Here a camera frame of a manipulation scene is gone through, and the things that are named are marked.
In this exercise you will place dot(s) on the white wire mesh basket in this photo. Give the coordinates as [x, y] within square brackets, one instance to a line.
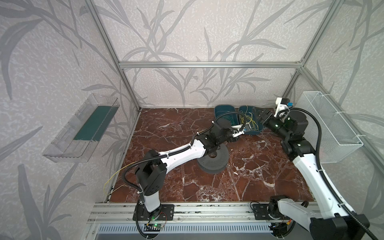
[338, 138]

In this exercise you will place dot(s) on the clear plastic wall tray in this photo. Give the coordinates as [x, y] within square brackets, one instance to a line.
[79, 138]

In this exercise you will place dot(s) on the dark grey foam spool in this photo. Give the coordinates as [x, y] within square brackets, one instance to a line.
[215, 162]

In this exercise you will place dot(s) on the aluminium frame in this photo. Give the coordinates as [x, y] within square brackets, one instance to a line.
[299, 66]

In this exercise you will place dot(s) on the pink object in basket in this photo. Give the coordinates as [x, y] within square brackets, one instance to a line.
[321, 152]

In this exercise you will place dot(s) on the green circuit board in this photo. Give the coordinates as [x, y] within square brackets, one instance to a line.
[156, 227]

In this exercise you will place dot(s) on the teal plastic bin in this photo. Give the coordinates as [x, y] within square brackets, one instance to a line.
[252, 127]
[223, 109]

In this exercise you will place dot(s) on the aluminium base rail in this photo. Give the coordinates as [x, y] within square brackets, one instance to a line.
[184, 221]

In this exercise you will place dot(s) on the right teal plastic bin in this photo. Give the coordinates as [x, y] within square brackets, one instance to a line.
[252, 127]

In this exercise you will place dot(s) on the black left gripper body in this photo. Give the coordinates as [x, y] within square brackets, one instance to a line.
[227, 130]

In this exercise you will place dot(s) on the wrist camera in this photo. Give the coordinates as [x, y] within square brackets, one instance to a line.
[238, 130]
[284, 106]

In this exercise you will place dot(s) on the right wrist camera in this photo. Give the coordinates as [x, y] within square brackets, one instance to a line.
[284, 106]

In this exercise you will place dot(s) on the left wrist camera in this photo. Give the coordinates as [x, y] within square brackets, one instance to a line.
[238, 130]

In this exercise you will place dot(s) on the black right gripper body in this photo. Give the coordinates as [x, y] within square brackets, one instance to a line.
[267, 118]

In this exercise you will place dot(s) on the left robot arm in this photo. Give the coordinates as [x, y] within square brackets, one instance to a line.
[147, 176]

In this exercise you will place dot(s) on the left teal plastic bin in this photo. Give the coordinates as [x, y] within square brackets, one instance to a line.
[223, 109]

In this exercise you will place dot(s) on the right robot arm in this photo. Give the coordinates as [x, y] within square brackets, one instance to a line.
[301, 135]

